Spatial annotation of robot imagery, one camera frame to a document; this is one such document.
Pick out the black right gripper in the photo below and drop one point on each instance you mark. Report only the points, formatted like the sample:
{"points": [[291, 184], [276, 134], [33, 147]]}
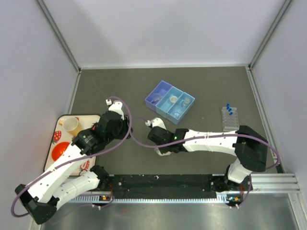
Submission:
{"points": [[163, 150]]}

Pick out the clear bag of cotton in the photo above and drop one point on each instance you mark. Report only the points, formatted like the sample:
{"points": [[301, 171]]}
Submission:
{"points": [[160, 153]]}

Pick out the clear glass flask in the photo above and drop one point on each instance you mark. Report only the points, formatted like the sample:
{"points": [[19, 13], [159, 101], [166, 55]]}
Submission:
{"points": [[186, 102]]}

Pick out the blue compartment organizer box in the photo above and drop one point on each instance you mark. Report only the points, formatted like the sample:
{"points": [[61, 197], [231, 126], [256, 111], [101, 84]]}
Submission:
{"points": [[164, 107]]}

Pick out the small white plastic cup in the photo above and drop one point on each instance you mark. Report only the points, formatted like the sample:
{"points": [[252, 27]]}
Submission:
{"points": [[173, 99]]}

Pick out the clear acrylic test tube rack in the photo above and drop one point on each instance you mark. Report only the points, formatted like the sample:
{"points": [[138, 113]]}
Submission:
{"points": [[230, 122]]}

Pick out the clear plastic funnel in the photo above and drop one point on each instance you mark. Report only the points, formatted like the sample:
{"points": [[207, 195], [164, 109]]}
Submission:
{"points": [[157, 96]]}

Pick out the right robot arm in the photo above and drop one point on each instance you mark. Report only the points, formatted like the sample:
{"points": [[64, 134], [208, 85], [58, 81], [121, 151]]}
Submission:
{"points": [[245, 144]]}

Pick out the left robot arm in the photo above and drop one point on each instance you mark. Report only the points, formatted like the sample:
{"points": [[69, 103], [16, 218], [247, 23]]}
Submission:
{"points": [[46, 194]]}

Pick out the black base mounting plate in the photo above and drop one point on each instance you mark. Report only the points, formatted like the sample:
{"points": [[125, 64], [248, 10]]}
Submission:
{"points": [[163, 186]]}

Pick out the cream ceramic mug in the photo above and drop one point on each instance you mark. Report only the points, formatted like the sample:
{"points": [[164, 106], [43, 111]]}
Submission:
{"points": [[71, 125]]}

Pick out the orange plastic bowl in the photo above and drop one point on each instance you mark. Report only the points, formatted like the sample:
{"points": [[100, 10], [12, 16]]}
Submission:
{"points": [[58, 150]]}

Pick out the strawberry pattern tray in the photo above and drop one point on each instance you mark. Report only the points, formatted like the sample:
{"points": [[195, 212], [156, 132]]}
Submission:
{"points": [[60, 135]]}

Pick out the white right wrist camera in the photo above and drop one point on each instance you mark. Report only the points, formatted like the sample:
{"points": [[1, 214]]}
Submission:
{"points": [[156, 122]]}

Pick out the grey slotted cable duct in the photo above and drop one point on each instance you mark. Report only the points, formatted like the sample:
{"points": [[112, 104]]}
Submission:
{"points": [[103, 199]]}

